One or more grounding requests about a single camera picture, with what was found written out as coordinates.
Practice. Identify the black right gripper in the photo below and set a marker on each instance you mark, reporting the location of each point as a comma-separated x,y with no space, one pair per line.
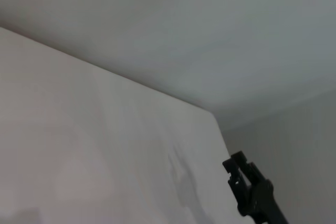
262,205

